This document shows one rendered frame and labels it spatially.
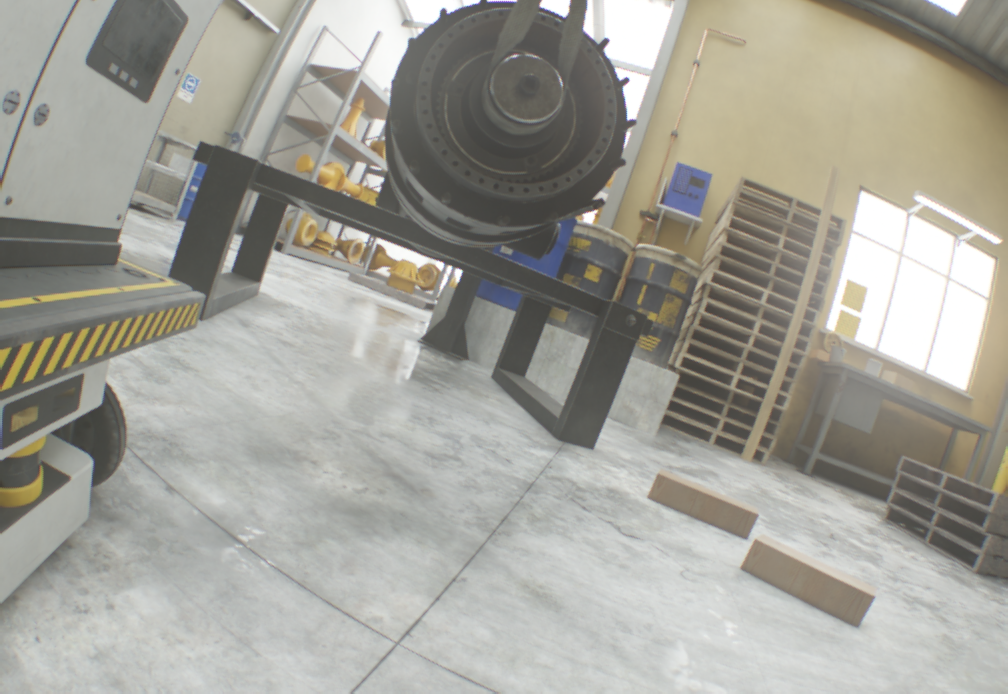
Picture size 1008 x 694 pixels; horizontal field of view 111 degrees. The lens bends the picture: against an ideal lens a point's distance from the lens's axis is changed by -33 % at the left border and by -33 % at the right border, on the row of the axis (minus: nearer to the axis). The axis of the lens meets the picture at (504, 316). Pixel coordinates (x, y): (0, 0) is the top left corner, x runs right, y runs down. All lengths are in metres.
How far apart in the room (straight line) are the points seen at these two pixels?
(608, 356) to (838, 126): 4.98
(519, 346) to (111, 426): 2.75
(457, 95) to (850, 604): 1.59
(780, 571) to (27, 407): 1.58
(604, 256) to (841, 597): 3.28
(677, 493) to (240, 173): 1.94
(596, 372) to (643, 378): 1.35
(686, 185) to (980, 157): 4.18
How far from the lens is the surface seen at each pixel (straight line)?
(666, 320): 4.13
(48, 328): 0.44
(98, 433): 0.76
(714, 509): 1.90
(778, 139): 6.27
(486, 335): 3.69
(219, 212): 2.02
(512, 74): 1.01
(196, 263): 2.04
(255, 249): 3.07
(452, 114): 1.12
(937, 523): 3.91
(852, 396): 5.38
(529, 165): 1.11
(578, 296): 2.21
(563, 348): 3.58
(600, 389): 2.26
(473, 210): 1.06
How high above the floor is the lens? 0.45
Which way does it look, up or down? 1 degrees down
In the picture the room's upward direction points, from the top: 21 degrees clockwise
